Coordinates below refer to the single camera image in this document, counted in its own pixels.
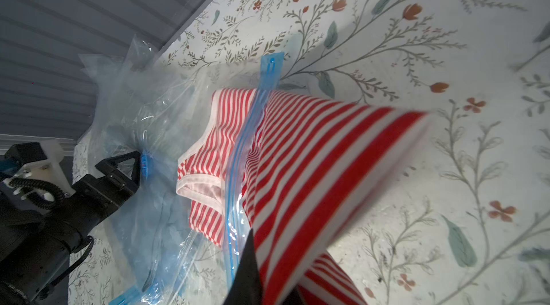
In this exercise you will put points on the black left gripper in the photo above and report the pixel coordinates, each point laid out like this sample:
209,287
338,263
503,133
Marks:
62,240

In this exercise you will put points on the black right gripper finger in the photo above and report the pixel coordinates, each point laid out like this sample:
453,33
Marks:
247,285

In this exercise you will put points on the clear vacuum bag blue zipper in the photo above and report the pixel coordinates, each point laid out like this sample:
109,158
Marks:
154,256

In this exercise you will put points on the red white striped tank top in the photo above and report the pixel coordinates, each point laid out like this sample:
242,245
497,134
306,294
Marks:
312,168

